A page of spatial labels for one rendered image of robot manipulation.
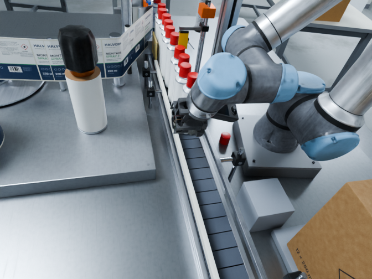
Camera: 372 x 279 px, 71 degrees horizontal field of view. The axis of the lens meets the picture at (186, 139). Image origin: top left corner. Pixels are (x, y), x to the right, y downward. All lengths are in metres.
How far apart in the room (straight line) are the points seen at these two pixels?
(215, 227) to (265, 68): 0.38
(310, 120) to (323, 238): 0.26
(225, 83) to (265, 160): 0.44
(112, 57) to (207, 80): 0.55
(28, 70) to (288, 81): 0.79
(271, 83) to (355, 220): 0.27
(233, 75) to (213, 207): 0.36
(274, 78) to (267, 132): 0.35
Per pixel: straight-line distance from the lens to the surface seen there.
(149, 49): 1.21
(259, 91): 0.49
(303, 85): 0.74
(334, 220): 0.58
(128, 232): 0.69
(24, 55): 0.98
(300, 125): 0.70
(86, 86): 0.72
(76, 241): 0.70
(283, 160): 0.85
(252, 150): 0.84
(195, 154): 0.77
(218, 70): 0.44
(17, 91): 1.04
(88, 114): 0.78
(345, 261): 0.59
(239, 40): 0.60
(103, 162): 0.75
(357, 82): 0.64
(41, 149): 0.82
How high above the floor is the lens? 1.46
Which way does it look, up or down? 46 degrees down
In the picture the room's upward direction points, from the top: 9 degrees clockwise
